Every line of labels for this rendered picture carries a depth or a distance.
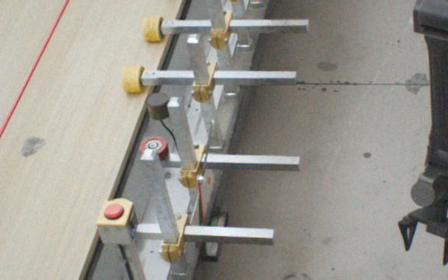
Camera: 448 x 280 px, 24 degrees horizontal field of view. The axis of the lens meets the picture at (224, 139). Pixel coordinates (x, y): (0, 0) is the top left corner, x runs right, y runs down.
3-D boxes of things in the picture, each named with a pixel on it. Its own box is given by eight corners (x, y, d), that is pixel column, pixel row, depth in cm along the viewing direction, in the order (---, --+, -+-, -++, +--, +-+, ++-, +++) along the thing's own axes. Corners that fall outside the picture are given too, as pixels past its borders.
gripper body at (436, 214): (446, 236, 233) (452, 204, 231) (405, 221, 239) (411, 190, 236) (458, 229, 238) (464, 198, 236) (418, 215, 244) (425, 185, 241)
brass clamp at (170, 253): (193, 225, 287) (190, 213, 283) (182, 264, 277) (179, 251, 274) (171, 225, 288) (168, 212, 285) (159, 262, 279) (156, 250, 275)
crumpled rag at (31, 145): (33, 134, 309) (30, 127, 308) (50, 140, 306) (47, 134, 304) (12, 152, 304) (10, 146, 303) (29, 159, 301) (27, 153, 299)
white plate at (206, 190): (215, 182, 311) (210, 158, 305) (197, 248, 293) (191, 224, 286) (214, 182, 311) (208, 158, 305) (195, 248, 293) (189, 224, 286)
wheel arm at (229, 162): (301, 166, 293) (299, 155, 291) (299, 174, 291) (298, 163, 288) (153, 162, 304) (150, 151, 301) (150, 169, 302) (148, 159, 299)
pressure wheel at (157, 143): (176, 162, 306) (169, 134, 298) (170, 182, 300) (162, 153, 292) (150, 162, 308) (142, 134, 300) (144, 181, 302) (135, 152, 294)
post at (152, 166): (190, 273, 289) (156, 147, 257) (187, 283, 287) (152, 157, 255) (177, 272, 290) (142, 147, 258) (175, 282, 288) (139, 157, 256)
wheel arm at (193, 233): (276, 238, 278) (274, 227, 276) (274, 248, 276) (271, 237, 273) (121, 231, 289) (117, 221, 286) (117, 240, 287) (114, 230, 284)
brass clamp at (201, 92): (221, 74, 313) (218, 61, 310) (211, 103, 304) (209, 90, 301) (201, 74, 315) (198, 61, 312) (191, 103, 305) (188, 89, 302)
